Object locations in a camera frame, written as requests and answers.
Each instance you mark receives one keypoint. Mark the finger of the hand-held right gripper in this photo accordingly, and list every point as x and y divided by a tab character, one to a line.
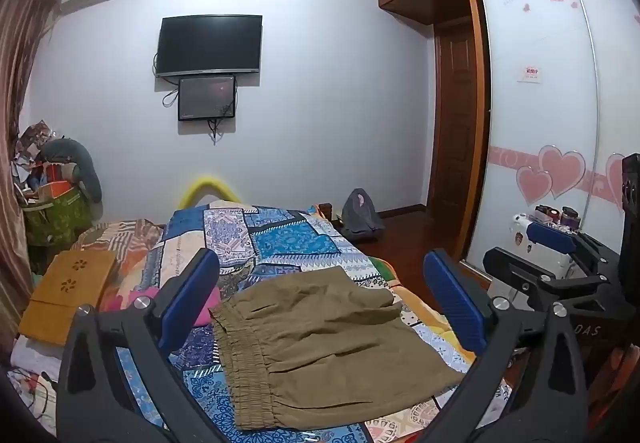
550	235
520	278

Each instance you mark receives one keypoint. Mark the orange striped quilt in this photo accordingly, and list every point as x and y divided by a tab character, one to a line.
122	238

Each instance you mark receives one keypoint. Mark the black wall television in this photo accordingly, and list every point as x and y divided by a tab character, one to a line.
210	45

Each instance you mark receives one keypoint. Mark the wooden bed post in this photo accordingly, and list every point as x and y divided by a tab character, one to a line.
325	212

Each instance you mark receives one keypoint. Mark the striped pink curtain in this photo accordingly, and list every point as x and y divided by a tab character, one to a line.
20	73

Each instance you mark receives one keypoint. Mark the white sewing machine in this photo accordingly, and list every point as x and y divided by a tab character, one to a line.
520	233

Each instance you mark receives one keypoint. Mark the yellow foam tube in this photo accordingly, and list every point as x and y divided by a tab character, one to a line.
207	185

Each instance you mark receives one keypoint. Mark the brown wooden door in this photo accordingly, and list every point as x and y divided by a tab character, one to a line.
452	123

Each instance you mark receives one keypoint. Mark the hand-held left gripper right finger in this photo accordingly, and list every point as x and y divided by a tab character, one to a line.
452	308

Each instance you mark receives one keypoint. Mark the orange box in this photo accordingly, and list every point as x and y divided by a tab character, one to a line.
57	173

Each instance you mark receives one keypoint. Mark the white cloth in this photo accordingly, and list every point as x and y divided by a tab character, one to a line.
35	373

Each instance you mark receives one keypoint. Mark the wooden lap desk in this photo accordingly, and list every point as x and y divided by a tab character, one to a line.
65	293

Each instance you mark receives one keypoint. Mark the grey long pillow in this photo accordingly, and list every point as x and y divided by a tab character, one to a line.
75	158

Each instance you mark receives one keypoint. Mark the grey bag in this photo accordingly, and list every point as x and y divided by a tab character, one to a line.
361	218

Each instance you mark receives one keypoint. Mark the pink cloth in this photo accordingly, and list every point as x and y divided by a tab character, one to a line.
207	310

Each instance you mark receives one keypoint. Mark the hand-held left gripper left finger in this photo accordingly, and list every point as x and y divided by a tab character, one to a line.
192	295

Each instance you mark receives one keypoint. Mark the small black wall monitor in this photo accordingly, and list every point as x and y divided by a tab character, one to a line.
206	98

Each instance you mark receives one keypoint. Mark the orange red cloth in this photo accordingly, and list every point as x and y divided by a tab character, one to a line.
615	383

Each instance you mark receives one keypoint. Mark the white heart print wardrobe door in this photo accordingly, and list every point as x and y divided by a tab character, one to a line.
612	73
530	123

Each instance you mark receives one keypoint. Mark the blue patchwork blanket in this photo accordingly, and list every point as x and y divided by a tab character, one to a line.
290	238

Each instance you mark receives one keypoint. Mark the green fabric bag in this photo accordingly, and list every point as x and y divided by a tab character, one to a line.
55	218

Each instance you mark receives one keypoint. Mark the olive green pants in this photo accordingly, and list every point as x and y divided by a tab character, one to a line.
320	338

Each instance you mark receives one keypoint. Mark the pile of crumpled papers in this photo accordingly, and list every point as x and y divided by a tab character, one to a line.
30	148

